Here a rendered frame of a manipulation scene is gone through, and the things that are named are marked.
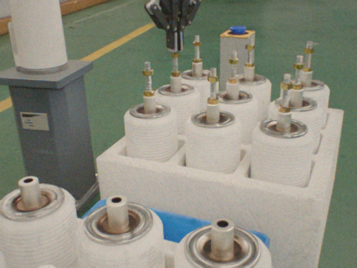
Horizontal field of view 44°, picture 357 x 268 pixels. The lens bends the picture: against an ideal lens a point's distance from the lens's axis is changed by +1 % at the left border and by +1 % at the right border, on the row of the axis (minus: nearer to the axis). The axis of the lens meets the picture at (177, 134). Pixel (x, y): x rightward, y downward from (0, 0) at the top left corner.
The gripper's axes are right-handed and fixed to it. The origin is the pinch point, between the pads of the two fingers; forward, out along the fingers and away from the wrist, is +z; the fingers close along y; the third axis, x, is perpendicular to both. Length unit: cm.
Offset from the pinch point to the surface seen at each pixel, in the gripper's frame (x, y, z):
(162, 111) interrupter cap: 7.1, 10.0, 9.8
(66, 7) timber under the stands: -264, -120, 33
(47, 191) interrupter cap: 17.5, 37.5, 9.5
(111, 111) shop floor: -55, -19, 36
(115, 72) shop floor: -95, -49, 36
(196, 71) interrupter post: -4.0, -9.7, 9.1
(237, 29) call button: -6.7, -26.4, 2.9
